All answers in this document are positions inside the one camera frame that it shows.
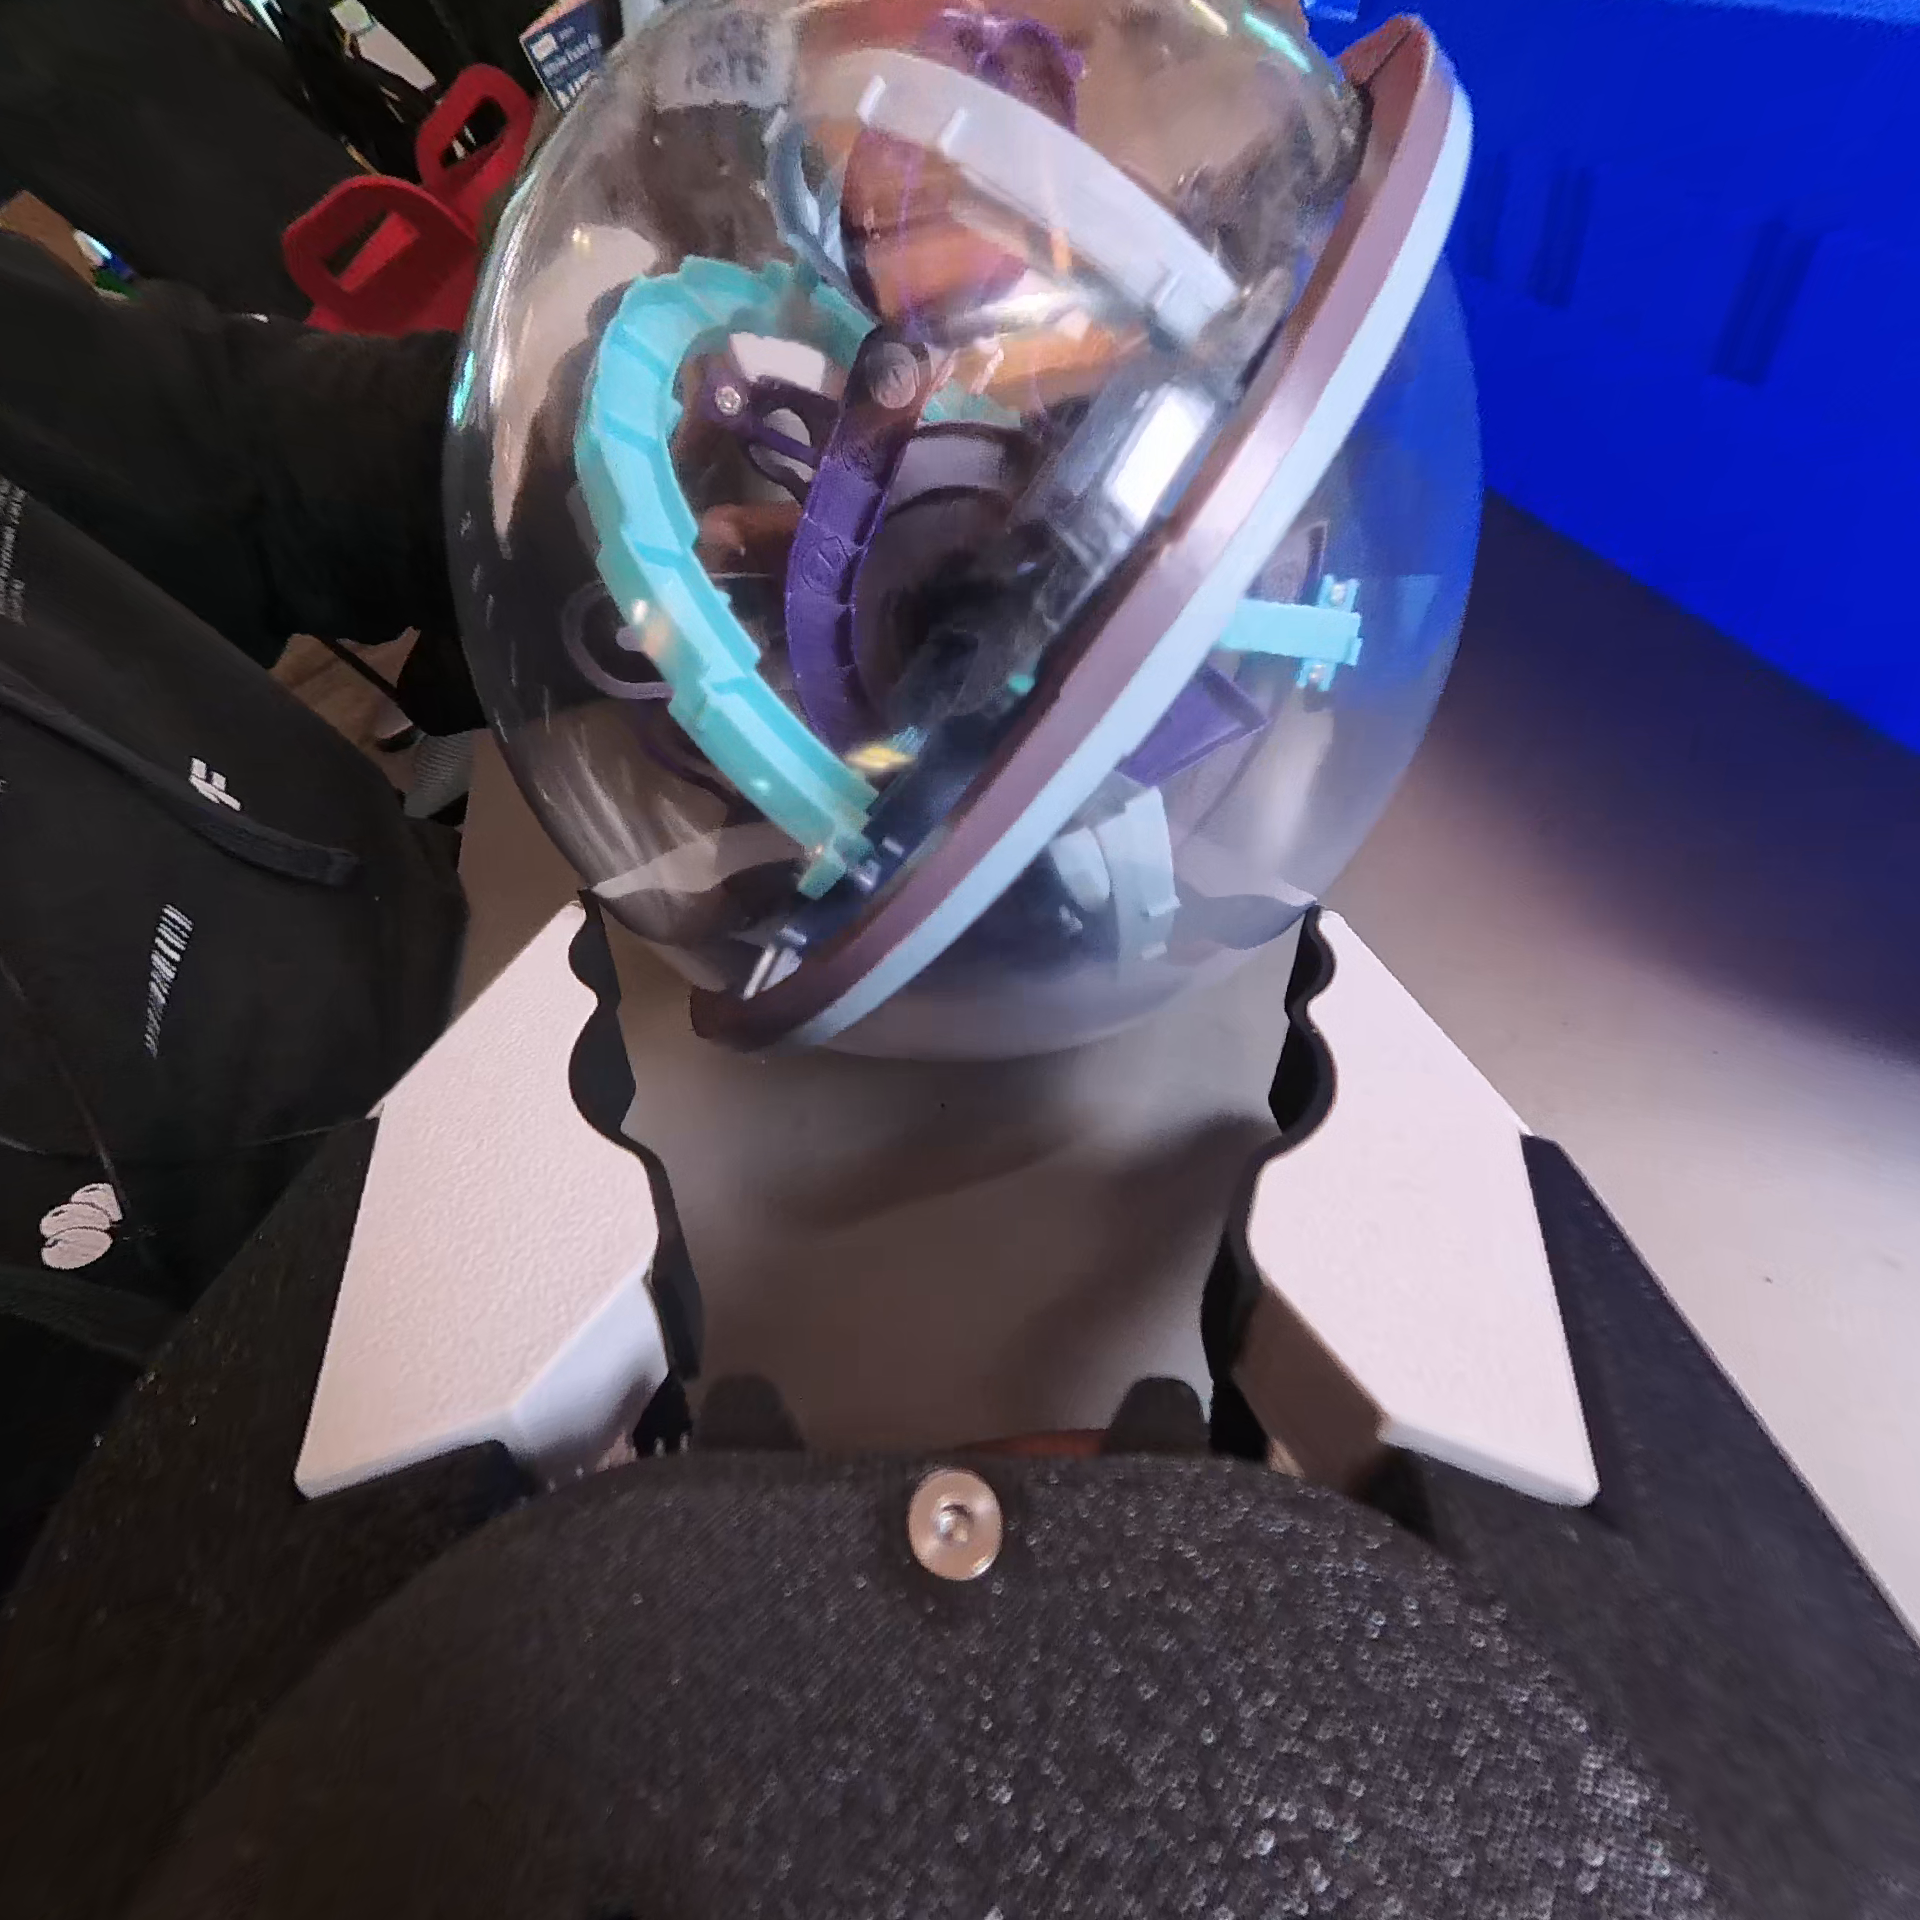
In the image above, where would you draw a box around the person's left forearm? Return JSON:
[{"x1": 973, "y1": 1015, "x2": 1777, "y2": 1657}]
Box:
[{"x1": 0, "y1": 243, "x2": 483, "y2": 646}]

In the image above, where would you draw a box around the blue plastic bin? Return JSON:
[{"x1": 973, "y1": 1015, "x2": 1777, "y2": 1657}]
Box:
[{"x1": 1409, "y1": 0, "x2": 1920, "y2": 751}]

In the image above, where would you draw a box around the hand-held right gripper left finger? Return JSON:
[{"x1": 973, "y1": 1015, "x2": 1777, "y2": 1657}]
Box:
[{"x1": 300, "y1": 901, "x2": 699, "y2": 1496}]

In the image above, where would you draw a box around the black backpack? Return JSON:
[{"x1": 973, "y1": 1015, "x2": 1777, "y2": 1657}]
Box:
[{"x1": 0, "y1": 479, "x2": 467, "y2": 1560}]

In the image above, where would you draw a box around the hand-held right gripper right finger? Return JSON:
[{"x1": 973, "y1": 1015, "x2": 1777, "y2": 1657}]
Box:
[{"x1": 1215, "y1": 912, "x2": 1599, "y2": 1503}]

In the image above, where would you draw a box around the clear plastic maze ball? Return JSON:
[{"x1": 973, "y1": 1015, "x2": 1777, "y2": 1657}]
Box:
[{"x1": 443, "y1": 0, "x2": 1485, "y2": 1057}]

